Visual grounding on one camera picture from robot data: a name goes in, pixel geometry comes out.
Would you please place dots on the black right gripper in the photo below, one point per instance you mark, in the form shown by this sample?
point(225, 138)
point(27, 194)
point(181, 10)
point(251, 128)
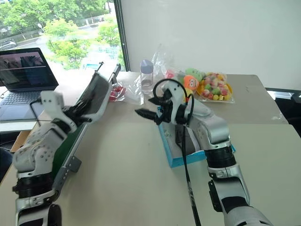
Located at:
point(165, 113)

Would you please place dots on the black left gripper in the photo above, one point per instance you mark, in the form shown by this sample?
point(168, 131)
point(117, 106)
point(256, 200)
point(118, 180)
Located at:
point(70, 114)

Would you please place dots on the black and white shoe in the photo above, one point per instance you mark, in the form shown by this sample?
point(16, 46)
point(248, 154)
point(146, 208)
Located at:
point(191, 141)
point(100, 94)

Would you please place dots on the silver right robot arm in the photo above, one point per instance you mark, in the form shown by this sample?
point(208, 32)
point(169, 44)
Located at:
point(211, 127)

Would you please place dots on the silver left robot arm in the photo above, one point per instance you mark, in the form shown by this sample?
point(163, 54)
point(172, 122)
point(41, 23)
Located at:
point(35, 150)

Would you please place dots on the blue shoebox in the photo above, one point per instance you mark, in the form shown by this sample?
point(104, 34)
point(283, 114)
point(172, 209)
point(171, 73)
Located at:
point(175, 157)

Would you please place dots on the crumpled clear plastic bag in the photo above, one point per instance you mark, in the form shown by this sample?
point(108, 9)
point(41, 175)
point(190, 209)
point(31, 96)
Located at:
point(134, 91)

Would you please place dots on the clear bottle with blue-grey cap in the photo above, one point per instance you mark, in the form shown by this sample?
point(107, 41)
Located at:
point(147, 77)

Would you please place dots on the red item in plastic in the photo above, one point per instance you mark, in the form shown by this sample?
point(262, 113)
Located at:
point(117, 92)

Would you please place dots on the pink plush toy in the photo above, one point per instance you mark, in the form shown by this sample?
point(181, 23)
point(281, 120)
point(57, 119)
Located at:
point(169, 74)

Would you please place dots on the orange plush toy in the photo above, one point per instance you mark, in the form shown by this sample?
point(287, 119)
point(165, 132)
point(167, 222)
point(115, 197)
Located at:
point(191, 82)

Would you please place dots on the tall clear plastic bag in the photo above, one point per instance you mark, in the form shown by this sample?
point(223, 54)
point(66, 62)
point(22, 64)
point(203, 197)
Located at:
point(162, 61)

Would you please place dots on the green plush toy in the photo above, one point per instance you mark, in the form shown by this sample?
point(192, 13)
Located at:
point(195, 73)

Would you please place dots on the bag of colourful candy balls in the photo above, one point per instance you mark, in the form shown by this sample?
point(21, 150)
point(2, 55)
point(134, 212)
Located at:
point(215, 88)

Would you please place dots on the white side desk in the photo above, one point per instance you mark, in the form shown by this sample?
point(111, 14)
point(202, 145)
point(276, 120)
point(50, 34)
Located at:
point(14, 126)

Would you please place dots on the dark grey laptop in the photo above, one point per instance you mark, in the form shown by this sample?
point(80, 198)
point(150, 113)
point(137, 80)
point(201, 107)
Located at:
point(21, 70)

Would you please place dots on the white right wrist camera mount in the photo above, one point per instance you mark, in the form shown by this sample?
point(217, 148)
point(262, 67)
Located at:
point(176, 99)

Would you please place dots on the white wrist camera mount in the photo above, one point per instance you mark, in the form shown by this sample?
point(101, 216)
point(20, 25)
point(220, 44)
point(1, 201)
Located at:
point(176, 99)
point(53, 103)

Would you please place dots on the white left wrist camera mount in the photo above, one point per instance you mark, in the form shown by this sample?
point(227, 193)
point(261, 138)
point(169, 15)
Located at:
point(53, 103)

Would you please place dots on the green conveyor belt silver frame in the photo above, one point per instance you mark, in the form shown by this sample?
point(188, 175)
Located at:
point(70, 143)

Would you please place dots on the black window frame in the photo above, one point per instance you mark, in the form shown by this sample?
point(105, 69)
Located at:
point(123, 35)

